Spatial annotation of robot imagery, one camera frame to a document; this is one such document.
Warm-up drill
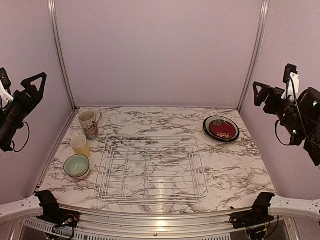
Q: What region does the yellow ceramic cup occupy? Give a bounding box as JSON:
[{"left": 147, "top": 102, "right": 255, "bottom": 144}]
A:
[{"left": 70, "top": 134, "right": 90, "bottom": 157}]

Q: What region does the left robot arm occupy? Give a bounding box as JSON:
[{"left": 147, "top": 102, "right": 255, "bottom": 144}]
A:
[{"left": 0, "top": 67, "right": 64, "bottom": 225}]

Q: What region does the aluminium front table rail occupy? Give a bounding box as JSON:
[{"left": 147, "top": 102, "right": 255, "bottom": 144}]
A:
[{"left": 14, "top": 203, "right": 301, "bottom": 240}]

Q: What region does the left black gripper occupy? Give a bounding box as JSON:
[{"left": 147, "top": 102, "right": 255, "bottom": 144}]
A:
[{"left": 0, "top": 71, "right": 47, "bottom": 147}]

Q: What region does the left aluminium frame post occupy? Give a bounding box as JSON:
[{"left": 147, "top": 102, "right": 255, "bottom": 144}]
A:
[{"left": 47, "top": 0, "right": 77, "bottom": 112}]

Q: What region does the tall shell patterned mug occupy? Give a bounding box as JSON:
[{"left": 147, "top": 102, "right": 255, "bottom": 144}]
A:
[{"left": 78, "top": 110, "right": 103, "bottom": 140}]

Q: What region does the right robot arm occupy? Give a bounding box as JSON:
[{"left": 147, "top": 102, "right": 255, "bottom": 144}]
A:
[{"left": 247, "top": 82, "right": 320, "bottom": 224}]

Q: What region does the aluminium frame post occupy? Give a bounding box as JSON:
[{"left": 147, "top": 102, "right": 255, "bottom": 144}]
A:
[
  {"left": 47, "top": 0, "right": 77, "bottom": 112},
  {"left": 237, "top": 0, "right": 270, "bottom": 113}
]

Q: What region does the right aluminium frame post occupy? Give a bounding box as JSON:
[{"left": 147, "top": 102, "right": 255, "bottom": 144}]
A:
[{"left": 237, "top": 0, "right": 270, "bottom": 113}]

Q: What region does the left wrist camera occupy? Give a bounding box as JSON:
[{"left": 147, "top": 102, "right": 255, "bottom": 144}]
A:
[{"left": 0, "top": 67, "right": 14, "bottom": 104}]

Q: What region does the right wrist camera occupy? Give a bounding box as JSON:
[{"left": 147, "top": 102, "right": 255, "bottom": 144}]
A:
[{"left": 281, "top": 63, "right": 301, "bottom": 101}]

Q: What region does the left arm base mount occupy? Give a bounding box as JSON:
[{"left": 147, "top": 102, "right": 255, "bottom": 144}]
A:
[{"left": 35, "top": 190, "right": 80, "bottom": 228}]

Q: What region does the white red patterned teacup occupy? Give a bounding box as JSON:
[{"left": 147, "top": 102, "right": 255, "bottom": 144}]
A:
[{"left": 69, "top": 169, "right": 90, "bottom": 181}]

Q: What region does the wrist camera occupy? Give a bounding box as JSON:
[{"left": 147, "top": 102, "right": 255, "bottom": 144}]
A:
[
  {"left": 0, "top": 67, "right": 14, "bottom": 104},
  {"left": 281, "top": 63, "right": 301, "bottom": 101}
]

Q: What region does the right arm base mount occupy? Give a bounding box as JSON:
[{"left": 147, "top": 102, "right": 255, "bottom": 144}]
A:
[{"left": 229, "top": 192, "right": 275, "bottom": 229}]

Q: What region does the pale green ceramic bowl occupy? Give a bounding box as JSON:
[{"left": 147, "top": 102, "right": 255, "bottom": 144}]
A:
[{"left": 63, "top": 154, "right": 90, "bottom": 178}]

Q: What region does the white wire dish rack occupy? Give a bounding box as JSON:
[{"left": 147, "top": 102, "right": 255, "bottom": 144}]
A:
[{"left": 94, "top": 135, "right": 209, "bottom": 205}]

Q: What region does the black rimmed large plate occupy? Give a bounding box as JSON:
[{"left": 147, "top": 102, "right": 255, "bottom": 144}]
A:
[{"left": 202, "top": 115, "right": 240, "bottom": 143}]

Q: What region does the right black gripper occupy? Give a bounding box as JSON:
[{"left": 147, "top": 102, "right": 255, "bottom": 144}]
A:
[{"left": 253, "top": 81, "right": 308, "bottom": 142}]

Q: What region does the red floral small plate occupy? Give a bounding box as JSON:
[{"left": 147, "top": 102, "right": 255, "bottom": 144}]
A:
[{"left": 209, "top": 119, "right": 238, "bottom": 140}]

